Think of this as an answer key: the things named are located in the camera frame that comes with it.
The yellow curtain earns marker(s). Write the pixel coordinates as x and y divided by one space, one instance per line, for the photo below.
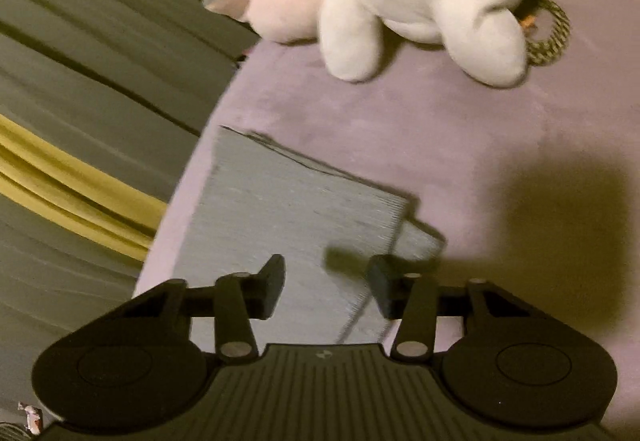
75 186

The grey pants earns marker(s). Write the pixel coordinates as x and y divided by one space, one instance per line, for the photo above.
280 211

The red white small object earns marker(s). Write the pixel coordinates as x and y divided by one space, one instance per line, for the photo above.
31 416

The purple plush blanket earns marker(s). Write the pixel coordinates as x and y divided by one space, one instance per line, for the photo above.
450 131

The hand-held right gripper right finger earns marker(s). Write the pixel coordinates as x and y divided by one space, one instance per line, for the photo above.
382 286

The grey green curtain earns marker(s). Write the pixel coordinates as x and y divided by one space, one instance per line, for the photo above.
60 291
100 21

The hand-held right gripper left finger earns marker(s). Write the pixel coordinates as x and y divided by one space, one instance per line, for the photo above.
272 286

